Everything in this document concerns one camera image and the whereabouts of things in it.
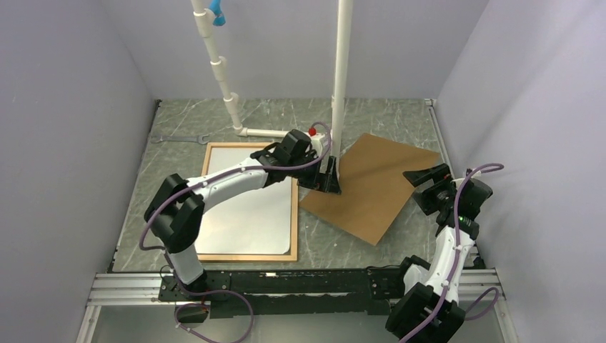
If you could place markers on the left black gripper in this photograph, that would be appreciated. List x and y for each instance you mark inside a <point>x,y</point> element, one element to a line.
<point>326,183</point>

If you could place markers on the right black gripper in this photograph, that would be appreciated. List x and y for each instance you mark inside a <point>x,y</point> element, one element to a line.
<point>441,176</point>

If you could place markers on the brown backing board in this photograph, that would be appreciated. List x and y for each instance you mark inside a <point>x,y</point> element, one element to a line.
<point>374,189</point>

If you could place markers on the wooden picture frame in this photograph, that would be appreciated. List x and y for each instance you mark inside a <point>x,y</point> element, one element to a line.
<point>257,226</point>

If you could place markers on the glossy photo board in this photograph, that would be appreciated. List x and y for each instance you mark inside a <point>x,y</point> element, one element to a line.
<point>227,174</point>

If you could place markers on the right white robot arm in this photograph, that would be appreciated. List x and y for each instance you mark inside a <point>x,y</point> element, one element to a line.
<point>429,310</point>

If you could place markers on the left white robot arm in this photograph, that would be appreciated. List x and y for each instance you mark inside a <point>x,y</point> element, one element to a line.
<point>175,214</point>

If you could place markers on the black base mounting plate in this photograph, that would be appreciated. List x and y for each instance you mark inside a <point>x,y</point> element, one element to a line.
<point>370,290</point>

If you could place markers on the grey metal wrench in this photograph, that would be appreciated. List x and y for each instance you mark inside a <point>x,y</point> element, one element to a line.
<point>202,139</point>

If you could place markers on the blue nozzle on pipe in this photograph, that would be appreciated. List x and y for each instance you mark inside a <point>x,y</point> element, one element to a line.
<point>215,7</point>

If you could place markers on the white PVC pipe stand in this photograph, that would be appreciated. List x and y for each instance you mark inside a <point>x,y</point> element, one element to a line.
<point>204,20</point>

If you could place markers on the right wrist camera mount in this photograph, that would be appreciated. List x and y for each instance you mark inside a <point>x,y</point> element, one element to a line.
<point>471,175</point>

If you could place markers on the aluminium rail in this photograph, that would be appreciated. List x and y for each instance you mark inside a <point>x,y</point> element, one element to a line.
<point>142,289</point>

